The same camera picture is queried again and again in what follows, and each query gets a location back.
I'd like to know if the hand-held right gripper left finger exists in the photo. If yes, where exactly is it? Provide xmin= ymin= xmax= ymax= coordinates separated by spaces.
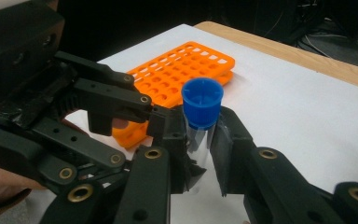
xmin=113 ymin=105 xmax=207 ymax=224

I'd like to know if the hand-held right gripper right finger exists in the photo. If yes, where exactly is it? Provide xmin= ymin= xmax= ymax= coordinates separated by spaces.
xmin=211 ymin=105 xmax=339 ymax=224

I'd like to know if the orange test tube rack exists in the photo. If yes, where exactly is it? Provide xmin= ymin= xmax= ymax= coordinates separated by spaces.
xmin=111 ymin=40 xmax=236 ymax=149

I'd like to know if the blue-capped test tube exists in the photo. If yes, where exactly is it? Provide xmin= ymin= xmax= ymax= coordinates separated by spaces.
xmin=181 ymin=77 xmax=225 ymax=194

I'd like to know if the white table mat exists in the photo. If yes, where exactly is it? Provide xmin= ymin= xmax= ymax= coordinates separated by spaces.
xmin=0 ymin=23 xmax=358 ymax=224

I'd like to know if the long white floor cable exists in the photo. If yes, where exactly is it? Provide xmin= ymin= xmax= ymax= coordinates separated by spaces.
xmin=302 ymin=32 xmax=328 ymax=58

